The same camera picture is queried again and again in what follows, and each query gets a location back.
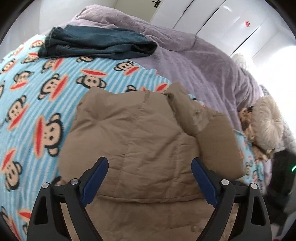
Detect folded dark blue jeans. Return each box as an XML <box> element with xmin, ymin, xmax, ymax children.
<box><xmin>38</xmin><ymin>25</ymin><xmax>158</xmax><ymax>60</ymax></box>

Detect round cream pleated cushion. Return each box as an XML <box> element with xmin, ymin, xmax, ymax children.
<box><xmin>252</xmin><ymin>96</ymin><xmax>283</xmax><ymax>150</ymax></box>

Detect cream door with handle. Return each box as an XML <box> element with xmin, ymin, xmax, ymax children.
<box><xmin>114</xmin><ymin>0</ymin><xmax>163</xmax><ymax>22</ymax></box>

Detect grey quilted headboard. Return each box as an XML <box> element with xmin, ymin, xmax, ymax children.
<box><xmin>252</xmin><ymin>85</ymin><xmax>295</xmax><ymax>153</ymax></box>

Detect white patterned pillow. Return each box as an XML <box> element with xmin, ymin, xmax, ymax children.
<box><xmin>231</xmin><ymin>54</ymin><xmax>247</xmax><ymax>69</ymax></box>

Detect white wardrobe doors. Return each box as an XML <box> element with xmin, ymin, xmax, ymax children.
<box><xmin>151</xmin><ymin>0</ymin><xmax>295</xmax><ymax>62</ymax></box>

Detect blue monkey print blanket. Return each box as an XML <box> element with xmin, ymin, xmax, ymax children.
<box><xmin>0</xmin><ymin>34</ymin><xmax>265</xmax><ymax>241</ymax></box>

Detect beige knotted rope cushion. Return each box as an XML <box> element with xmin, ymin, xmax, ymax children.
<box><xmin>238</xmin><ymin>107</ymin><xmax>274</xmax><ymax>162</ymax></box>

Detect purple quilted duvet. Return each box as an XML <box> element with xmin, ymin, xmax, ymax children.
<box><xmin>70</xmin><ymin>4</ymin><xmax>262</xmax><ymax>143</ymax></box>

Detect tan puffer jacket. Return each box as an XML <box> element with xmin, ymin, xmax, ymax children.
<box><xmin>59</xmin><ymin>83</ymin><xmax>244</xmax><ymax>240</ymax></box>

